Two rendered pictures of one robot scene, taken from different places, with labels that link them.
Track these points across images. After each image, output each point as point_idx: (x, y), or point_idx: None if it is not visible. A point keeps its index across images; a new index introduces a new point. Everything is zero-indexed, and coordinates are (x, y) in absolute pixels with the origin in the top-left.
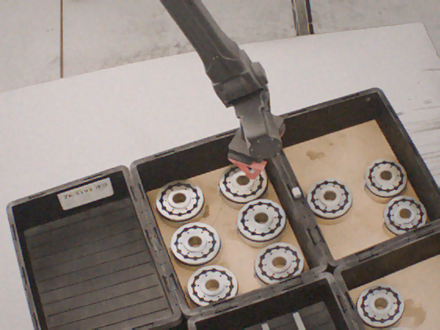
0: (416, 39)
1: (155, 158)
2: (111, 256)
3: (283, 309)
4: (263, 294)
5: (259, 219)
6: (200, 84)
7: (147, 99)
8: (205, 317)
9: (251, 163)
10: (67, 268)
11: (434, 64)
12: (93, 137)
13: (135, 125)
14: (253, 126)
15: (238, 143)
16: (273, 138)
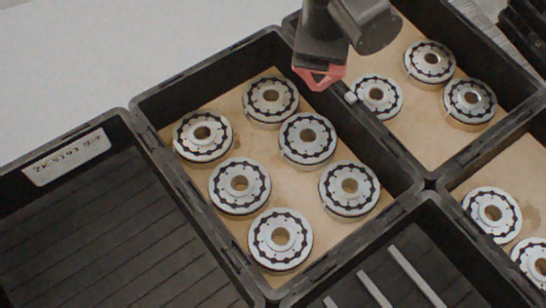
0: None
1: (160, 89)
2: (129, 231)
3: (377, 246)
4: (363, 239)
5: (302, 136)
6: (172, 1)
7: (114, 25)
8: (300, 294)
9: (329, 69)
10: (64, 270)
11: None
12: (58, 79)
13: (109, 57)
14: (364, 2)
15: (306, 42)
16: (394, 18)
